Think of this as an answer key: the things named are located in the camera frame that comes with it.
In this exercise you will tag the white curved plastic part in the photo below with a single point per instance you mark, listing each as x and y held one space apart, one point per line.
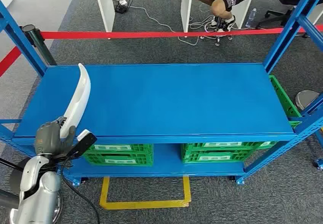
78 98

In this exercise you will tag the black power strip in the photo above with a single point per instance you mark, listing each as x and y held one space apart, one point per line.
122 8

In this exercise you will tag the chrome wheeled stool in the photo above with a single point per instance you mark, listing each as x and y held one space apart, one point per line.
217 41

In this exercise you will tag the short red barrier belt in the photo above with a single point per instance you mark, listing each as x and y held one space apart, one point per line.
8 60

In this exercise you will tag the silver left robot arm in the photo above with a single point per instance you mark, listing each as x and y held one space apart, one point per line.
38 195

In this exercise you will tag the long red barrier belt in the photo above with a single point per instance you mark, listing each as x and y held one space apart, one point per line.
126 34

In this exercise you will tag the person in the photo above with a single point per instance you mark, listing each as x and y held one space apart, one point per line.
222 2

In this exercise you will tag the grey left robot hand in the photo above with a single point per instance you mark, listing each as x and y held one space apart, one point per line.
49 139

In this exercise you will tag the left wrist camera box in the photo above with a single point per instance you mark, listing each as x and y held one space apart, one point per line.
83 144

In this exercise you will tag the white desk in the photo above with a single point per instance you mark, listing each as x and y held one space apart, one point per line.
241 15
104 5

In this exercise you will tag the green plastic crate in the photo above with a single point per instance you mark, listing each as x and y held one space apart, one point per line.
141 148
282 98
192 157
192 146
141 159

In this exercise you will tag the clear water bottle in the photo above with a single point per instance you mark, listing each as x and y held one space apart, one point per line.
250 18

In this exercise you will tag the metal stanchion post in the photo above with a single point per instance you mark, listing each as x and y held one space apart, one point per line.
41 47

